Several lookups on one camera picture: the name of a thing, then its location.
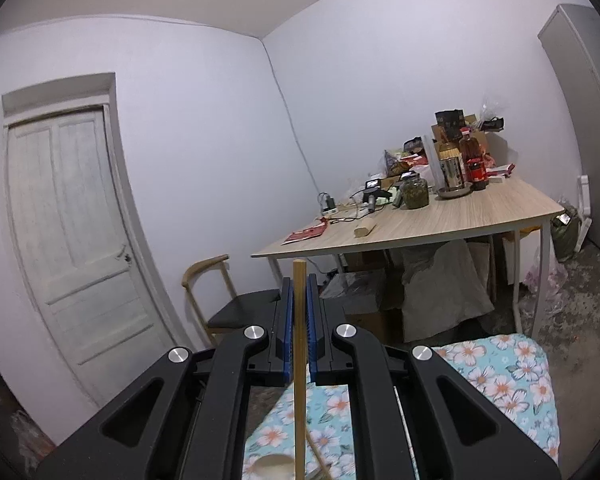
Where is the blue floral blanket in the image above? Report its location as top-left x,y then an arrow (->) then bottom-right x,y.
242,332 -> 561,480

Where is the beige plastic rice spoon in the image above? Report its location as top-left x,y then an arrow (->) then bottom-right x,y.
252,454 -> 296,480

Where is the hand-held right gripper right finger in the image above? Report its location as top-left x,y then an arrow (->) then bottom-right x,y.
305,274 -> 563,480

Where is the cardboard box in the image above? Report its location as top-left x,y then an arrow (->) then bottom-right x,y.
330,305 -> 406,346

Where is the clear plastic bag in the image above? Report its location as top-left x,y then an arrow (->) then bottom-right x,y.
477,97 -> 508,133

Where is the black box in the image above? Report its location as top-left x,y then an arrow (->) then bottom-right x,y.
435,109 -> 467,133

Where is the pink plastic bag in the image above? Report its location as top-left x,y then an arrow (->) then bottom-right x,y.
525,250 -> 566,311

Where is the wooden table with grey legs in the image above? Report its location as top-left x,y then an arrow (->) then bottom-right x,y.
251,172 -> 566,341

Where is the green bag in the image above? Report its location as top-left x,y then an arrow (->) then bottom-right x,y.
550,205 -> 581,261

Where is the plastic wrapped package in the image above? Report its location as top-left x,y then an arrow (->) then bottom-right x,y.
320,269 -> 387,311

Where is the metal tin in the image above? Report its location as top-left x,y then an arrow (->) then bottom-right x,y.
437,142 -> 465,190

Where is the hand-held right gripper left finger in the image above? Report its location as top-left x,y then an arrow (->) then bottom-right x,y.
34,276 -> 296,480

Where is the glass jar with green contents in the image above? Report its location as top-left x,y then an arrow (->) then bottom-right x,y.
399,172 -> 431,210

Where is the white sack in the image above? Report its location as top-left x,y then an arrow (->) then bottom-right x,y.
400,240 -> 496,343

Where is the wooden chair with dark seat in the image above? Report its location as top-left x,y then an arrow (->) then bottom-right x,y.
181,254 -> 281,348

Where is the red label plastic bottle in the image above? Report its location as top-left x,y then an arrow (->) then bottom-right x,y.
459,127 -> 490,191

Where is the white panel door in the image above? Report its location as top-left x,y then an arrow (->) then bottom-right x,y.
1,72 -> 191,408

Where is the red paper packet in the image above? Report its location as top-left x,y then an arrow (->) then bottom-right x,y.
281,225 -> 330,246

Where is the wall cable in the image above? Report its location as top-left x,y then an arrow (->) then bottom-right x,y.
262,40 -> 326,196

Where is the grey refrigerator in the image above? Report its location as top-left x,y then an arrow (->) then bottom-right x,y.
537,4 -> 600,266

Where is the white plastic board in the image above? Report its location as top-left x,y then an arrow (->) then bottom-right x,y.
575,175 -> 593,251

